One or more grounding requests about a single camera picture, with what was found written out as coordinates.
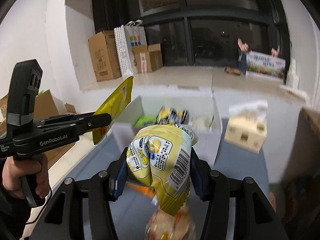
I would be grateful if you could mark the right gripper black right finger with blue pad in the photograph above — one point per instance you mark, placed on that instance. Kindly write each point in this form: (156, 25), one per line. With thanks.
(200, 179)

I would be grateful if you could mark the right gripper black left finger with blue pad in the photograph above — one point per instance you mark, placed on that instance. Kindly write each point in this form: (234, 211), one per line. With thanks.
(117, 177)

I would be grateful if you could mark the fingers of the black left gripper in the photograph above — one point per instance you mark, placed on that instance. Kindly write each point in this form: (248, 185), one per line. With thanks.
(84, 123)

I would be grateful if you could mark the yellow foil snack bag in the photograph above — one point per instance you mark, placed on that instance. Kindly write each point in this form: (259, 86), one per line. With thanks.
(114, 106)

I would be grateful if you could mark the orange patterned snack bag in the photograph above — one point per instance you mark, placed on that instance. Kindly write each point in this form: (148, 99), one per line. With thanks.
(164, 226)

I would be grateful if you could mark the pale yellow chip bag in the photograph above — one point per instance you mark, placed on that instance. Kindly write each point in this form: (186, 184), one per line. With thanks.
(159, 156)

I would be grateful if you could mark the person's left hand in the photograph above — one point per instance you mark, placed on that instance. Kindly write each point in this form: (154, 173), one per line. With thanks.
(13, 171)

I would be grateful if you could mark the brown cardboard boxes at left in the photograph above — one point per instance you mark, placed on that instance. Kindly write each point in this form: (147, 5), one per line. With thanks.
(46, 106)

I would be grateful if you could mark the blue grey table mat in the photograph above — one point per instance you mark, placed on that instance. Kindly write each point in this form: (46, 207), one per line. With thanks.
(233, 212)

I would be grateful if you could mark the green snack pack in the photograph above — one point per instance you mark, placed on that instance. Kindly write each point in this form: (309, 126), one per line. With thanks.
(145, 121)

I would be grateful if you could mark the orange snack packet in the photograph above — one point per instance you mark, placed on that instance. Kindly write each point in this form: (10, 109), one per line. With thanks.
(147, 191)

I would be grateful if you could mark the tall brown cardboard box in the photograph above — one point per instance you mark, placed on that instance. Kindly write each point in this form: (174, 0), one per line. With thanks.
(103, 52)

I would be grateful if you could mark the dark blue snack bag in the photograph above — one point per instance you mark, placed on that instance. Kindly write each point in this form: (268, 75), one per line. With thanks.
(171, 116)

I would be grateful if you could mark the cream tissue pack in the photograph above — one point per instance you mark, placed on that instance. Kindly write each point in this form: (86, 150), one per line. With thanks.
(247, 126)

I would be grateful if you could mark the small open cardboard box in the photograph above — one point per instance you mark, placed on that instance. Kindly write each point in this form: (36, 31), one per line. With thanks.
(148, 58)

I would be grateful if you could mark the white dotted paper bag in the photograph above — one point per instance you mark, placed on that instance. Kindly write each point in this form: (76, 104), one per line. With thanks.
(126, 37)

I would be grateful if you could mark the white cardboard storage box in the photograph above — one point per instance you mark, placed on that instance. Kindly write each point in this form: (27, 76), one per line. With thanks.
(200, 113)

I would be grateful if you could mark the long printed landscape box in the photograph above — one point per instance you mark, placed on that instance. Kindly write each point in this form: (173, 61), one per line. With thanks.
(263, 65)

